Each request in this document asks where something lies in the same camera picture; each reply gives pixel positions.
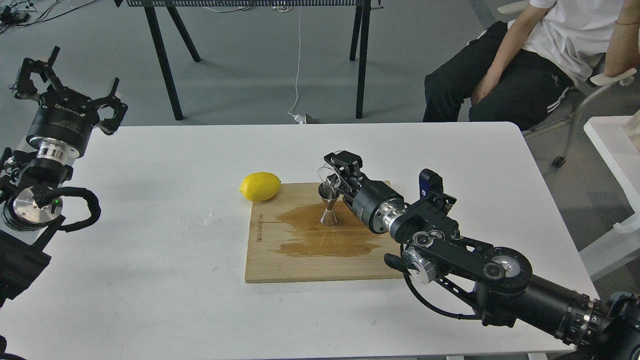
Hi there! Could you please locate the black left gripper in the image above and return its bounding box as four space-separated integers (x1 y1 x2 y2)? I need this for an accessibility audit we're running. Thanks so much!
10 46 128 161

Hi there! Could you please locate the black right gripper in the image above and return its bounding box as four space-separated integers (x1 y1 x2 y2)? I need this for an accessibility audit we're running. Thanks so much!
320 152 406 234

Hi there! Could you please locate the steel double jigger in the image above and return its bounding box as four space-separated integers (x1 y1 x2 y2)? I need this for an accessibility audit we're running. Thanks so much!
318 185 338 227

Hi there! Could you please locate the clear glass measuring cup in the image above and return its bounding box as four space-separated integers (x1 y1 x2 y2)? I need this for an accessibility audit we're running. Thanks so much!
317 150 346 188

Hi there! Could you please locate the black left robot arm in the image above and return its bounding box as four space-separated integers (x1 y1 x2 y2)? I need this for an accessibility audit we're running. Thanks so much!
0 47 128 303

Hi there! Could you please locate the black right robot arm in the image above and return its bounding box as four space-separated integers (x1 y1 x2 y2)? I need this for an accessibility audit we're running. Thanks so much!
324 150 640 360

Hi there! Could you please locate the yellow lemon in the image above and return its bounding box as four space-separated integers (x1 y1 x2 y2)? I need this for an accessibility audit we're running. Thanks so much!
238 171 281 202

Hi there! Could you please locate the wooden cutting board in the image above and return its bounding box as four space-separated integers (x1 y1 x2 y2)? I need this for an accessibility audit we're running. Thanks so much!
244 183 402 283

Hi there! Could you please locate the seated person in white shirt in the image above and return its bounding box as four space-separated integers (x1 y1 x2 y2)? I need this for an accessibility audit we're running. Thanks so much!
422 0 639 132

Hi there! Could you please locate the white side table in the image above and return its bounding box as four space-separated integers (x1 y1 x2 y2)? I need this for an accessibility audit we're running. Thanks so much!
579 115 640 281

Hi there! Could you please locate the white cable with plug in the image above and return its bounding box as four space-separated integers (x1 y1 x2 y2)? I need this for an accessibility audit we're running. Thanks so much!
287 5 318 125

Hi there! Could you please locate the black metal table frame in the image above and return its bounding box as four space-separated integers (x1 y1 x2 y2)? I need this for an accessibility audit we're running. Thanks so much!
114 0 384 122

